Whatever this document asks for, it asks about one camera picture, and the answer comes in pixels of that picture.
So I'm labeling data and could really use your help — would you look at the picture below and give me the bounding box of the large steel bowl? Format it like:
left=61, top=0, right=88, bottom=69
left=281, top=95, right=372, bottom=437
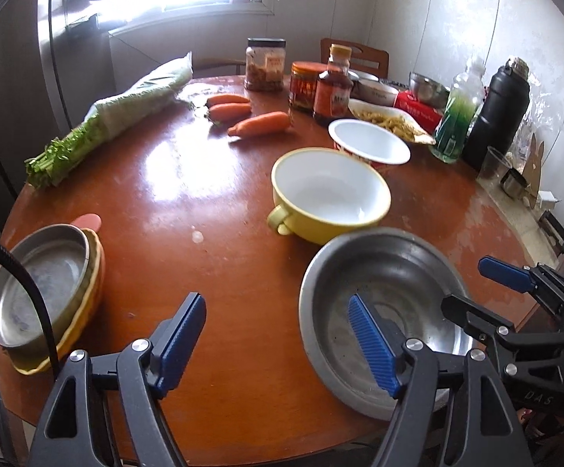
left=299, top=228, right=473, bottom=421

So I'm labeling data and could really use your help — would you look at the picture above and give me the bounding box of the white paper bowl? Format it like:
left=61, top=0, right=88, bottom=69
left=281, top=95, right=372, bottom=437
left=328, top=119, right=411, bottom=173

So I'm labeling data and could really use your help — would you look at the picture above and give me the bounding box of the yellow handled bowl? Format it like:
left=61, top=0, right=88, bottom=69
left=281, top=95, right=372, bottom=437
left=267, top=147, right=392, bottom=246

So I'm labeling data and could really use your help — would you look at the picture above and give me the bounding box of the small metal cup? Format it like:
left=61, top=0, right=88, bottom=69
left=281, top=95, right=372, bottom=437
left=500, top=168, right=529, bottom=200

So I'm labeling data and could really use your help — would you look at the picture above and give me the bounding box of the wooden rabbit ornament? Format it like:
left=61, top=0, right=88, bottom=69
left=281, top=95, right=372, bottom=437
left=522, top=133, right=545, bottom=210

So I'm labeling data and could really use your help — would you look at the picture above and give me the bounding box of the clear glass cup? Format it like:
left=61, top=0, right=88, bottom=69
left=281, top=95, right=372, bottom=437
left=477, top=147, right=511, bottom=181

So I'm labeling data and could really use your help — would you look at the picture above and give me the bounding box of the yellow scalloped plate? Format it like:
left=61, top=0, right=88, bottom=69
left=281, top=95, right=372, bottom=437
left=7, top=228, right=105, bottom=375

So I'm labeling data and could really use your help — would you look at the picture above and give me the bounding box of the steel plate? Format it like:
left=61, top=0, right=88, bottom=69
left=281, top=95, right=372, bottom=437
left=0, top=223, right=91, bottom=352

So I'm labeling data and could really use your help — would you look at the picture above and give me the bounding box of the black thermos flask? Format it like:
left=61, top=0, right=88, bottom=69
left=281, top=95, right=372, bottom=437
left=461, top=57, right=530, bottom=172

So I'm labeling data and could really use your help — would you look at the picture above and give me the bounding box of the red tissue pack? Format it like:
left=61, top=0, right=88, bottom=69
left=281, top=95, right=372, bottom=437
left=394, top=91, right=442, bottom=135

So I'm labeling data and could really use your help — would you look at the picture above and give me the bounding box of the green liquid plastic bottle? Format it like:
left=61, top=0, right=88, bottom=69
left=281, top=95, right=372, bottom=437
left=430, top=56, right=485, bottom=163

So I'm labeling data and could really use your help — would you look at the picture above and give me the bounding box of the small steel bowl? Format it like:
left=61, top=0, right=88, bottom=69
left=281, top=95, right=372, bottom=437
left=408, top=72, right=450, bottom=111

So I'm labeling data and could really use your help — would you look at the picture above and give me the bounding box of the white dish of pickles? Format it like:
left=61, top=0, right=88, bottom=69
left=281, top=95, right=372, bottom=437
left=348, top=99, right=435, bottom=146

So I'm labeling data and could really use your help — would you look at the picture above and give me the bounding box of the white ceramic bowl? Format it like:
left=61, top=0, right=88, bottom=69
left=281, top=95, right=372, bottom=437
left=357, top=79, right=399, bottom=107

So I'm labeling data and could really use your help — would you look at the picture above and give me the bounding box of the bagged celery bunch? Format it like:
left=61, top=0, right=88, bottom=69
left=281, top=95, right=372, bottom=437
left=25, top=54, right=193, bottom=189

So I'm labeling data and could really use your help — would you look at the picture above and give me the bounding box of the brown sauce bottle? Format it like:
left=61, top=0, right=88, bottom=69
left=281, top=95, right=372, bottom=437
left=313, top=43, right=353, bottom=126

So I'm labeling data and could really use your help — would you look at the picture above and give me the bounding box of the wooden chair back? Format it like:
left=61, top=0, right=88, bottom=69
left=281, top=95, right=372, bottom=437
left=320, top=37, right=390, bottom=79

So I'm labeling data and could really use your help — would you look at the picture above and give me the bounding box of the middle carrot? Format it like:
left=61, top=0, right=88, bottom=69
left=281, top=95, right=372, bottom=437
left=207, top=102, right=251, bottom=125

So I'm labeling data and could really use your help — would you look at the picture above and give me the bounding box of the large near carrot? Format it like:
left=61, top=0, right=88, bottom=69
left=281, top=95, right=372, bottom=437
left=227, top=112, right=291, bottom=138

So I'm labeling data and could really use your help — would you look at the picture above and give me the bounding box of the far small carrot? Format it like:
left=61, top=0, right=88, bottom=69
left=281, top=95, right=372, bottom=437
left=206, top=93, right=250, bottom=107

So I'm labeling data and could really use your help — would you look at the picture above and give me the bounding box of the red-lid chili jar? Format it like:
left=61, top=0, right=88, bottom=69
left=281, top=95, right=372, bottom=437
left=288, top=61, right=327, bottom=113

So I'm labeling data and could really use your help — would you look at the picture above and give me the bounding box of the curved wooden chair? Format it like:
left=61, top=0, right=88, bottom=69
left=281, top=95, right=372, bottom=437
left=193, top=57, right=246, bottom=78

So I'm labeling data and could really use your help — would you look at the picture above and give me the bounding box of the grey refrigerator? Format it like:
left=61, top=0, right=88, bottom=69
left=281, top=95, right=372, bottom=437
left=0, top=0, right=115, bottom=226

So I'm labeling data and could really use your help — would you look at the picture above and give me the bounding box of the black-lid clear jar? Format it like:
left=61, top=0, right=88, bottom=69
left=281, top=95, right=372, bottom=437
left=245, top=37, right=286, bottom=92

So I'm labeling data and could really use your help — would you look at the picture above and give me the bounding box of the black cable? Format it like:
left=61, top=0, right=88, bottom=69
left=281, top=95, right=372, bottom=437
left=0, top=223, right=61, bottom=381

